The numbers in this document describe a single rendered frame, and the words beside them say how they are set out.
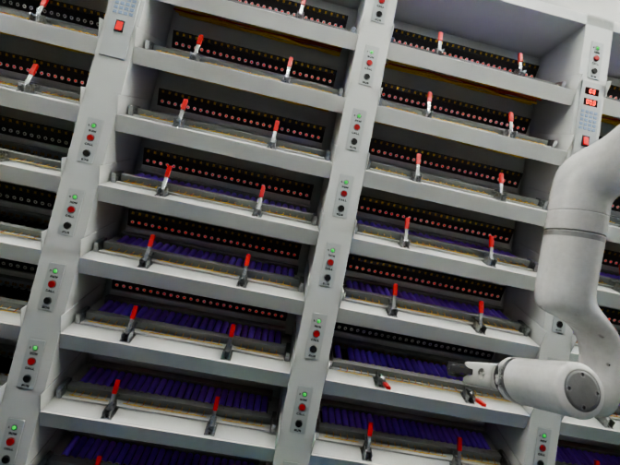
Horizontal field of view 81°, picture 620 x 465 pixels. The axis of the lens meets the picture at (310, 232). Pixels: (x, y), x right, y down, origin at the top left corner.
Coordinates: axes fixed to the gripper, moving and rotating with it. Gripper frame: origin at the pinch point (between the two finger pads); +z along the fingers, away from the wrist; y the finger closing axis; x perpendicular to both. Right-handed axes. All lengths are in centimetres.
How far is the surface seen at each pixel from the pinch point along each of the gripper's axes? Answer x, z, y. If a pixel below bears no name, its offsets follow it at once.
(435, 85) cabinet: 94, 18, -7
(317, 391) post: -12.0, 19.8, -31.6
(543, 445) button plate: -15.7, 20.3, 35.2
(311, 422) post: -19.9, 21.5, -31.7
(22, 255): 9, 16, -115
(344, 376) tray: -7.2, 21.4, -24.4
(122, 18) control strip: 75, 1, -105
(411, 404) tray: -11.2, 20.7, -4.4
